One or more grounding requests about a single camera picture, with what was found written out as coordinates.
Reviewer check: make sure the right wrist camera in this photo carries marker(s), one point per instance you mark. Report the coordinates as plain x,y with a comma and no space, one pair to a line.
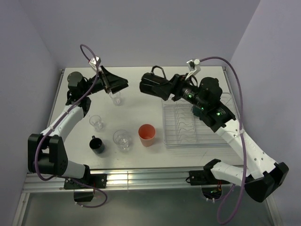
194,67

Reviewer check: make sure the black ceramic mug cream inside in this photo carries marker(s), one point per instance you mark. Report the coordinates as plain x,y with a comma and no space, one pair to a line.
148,79

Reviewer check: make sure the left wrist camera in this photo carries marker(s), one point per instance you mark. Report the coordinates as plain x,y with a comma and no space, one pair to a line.
95,63

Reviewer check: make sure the small clear glass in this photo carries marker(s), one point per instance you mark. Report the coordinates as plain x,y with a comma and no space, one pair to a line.
96,122

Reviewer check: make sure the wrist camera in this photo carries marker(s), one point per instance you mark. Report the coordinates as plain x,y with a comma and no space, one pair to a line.
95,63
194,67

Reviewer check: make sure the dark green ceramic mug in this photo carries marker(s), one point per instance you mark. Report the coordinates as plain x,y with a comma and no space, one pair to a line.
197,112

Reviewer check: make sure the large clear glass tumbler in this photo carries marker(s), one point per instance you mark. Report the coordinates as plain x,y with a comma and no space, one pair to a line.
122,139

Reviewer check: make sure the small black mug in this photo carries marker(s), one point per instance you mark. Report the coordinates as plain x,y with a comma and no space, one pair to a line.
96,145

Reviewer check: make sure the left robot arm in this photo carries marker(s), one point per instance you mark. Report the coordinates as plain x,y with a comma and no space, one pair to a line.
46,150

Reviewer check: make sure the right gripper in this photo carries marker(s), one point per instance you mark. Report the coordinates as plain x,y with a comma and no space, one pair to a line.
178,83

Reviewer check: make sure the orange plastic cup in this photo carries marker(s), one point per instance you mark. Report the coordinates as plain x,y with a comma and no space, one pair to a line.
147,134

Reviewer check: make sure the clear plastic drip tray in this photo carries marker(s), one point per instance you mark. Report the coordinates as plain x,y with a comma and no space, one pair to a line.
169,144

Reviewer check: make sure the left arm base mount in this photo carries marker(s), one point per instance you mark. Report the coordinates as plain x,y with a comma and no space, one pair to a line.
85,189

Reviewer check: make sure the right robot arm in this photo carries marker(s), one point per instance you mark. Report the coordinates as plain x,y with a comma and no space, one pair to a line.
260,175

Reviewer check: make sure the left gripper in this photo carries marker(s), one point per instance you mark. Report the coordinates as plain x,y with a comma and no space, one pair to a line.
106,79

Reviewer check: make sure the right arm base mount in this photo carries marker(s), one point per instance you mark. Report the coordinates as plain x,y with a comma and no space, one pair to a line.
211,188

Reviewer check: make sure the clear glass near back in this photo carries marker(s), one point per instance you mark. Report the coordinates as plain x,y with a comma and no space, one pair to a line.
116,98

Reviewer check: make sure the aluminium extrusion rail frame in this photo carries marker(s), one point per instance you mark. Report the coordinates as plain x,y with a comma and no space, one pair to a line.
138,179

